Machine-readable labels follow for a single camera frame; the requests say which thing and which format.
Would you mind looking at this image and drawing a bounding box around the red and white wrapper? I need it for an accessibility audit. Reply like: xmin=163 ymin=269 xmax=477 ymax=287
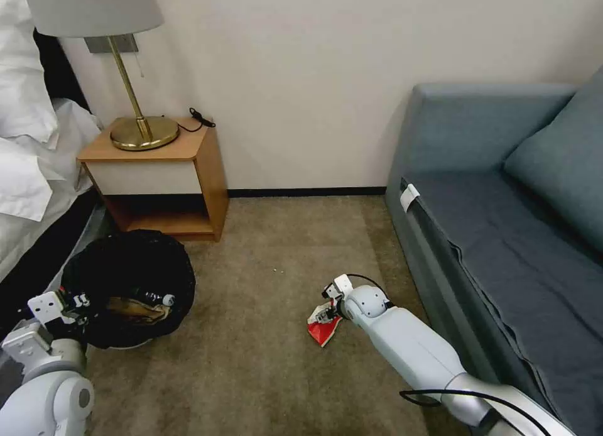
xmin=306 ymin=303 xmax=343 ymax=350

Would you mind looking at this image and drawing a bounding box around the round bin with black bag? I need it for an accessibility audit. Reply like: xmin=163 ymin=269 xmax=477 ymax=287
xmin=60 ymin=228 xmax=197 ymax=351

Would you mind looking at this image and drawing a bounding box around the brown crumpled paper bag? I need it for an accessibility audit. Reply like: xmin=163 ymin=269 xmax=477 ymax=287
xmin=102 ymin=294 xmax=171 ymax=327

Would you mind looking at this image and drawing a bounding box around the black bed base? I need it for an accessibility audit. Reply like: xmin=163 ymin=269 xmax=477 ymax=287
xmin=0 ymin=188 xmax=104 ymax=293

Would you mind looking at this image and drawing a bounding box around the dark plastic bottle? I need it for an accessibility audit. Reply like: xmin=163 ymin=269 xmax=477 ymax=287
xmin=140 ymin=290 xmax=178 ymax=308

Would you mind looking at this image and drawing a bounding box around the black baseboard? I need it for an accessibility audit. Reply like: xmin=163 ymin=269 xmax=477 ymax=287
xmin=227 ymin=185 xmax=389 ymax=198

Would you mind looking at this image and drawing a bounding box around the white bed duvet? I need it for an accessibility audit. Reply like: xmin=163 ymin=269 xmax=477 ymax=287
xmin=0 ymin=96 xmax=106 ymax=282

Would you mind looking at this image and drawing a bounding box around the white sofa tag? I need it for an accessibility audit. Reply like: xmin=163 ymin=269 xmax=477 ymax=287
xmin=399 ymin=183 xmax=421 ymax=209

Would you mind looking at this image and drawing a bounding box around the wooden nightstand with white drawer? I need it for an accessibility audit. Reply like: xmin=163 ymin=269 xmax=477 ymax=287
xmin=77 ymin=115 xmax=231 ymax=243

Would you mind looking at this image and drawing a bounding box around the brass lamp with grey shade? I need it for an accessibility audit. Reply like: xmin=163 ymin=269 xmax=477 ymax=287
xmin=21 ymin=0 xmax=182 ymax=152

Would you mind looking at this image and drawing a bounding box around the dark blue seat cover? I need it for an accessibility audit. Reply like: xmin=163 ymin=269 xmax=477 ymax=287
xmin=400 ymin=171 xmax=603 ymax=399

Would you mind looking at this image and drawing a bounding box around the blue-grey sofa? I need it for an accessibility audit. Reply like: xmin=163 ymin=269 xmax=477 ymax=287
xmin=384 ymin=82 xmax=603 ymax=436

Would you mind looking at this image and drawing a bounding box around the black headboard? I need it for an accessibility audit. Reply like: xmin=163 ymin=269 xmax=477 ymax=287
xmin=33 ymin=30 xmax=94 ymax=114

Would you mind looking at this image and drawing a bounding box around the white pillow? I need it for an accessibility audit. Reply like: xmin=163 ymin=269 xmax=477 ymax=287
xmin=0 ymin=0 xmax=61 ymax=146

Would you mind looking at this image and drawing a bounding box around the teal sofa cushion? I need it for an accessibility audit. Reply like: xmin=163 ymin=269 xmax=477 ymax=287
xmin=502 ymin=72 xmax=603 ymax=268

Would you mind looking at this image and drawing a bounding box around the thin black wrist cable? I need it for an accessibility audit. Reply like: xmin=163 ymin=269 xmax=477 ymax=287
xmin=346 ymin=273 xmax=394 ymax=310

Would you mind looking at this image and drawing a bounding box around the black elbow cable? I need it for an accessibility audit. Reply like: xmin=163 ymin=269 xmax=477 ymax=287
xmin=399 ymin=388 xmax=553 ymax=436

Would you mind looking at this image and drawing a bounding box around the black lamp cord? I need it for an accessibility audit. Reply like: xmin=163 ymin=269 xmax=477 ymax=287
xmin=176 ymin=107 xmax=215 ymax=133

